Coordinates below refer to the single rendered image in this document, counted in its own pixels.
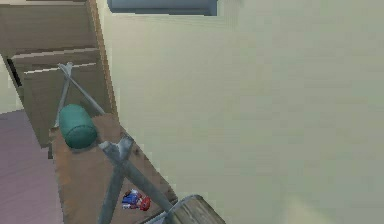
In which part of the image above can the brown wooden cupboard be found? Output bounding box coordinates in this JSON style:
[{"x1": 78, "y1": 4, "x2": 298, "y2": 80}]
[{"x1": 0, "y1": 0, "x2": 118, "y2": 149}]

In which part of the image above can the grey framed wall picture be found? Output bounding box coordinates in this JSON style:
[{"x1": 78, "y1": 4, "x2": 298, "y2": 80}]
[{"x1": 106, "y1": 0, "x2": 219, "y2": 17}]

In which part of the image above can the brown wooden table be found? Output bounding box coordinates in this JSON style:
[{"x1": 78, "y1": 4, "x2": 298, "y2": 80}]
[{"x1": 48, "y1": 113, "x2": 179, "y2": 224}]

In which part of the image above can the red and blue toy figure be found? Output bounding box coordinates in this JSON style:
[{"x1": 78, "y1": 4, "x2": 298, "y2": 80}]
[{"x1": 121, "y1": 188, "x2": 152, "y2": 212}]

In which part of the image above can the brown wooden round object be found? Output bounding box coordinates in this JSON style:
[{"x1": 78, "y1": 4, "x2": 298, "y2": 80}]
[{"x1": 145, "y1": 193, "x2": 228, "y2": 224}]

